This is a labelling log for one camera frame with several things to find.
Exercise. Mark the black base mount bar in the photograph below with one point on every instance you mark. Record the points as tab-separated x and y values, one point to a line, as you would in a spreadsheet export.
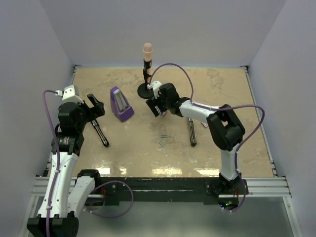
207	190

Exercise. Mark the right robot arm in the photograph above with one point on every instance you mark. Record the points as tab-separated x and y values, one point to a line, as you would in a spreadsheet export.
225	127

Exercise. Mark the microphone on black stand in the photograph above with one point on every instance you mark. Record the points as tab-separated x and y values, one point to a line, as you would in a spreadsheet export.
143	90

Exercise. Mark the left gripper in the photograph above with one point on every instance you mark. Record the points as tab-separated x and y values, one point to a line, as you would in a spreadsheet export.
98	110

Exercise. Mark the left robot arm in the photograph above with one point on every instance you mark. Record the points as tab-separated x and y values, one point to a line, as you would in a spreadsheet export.
58	215

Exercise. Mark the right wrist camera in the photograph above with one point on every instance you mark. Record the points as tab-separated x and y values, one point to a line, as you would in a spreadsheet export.
154	87

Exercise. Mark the purple metronome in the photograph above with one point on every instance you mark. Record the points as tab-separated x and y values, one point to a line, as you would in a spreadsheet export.
119	105

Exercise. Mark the grey black stapler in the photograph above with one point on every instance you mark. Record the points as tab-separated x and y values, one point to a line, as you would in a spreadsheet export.
192	132

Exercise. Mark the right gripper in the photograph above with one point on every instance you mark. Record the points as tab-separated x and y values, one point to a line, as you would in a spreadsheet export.
152	103

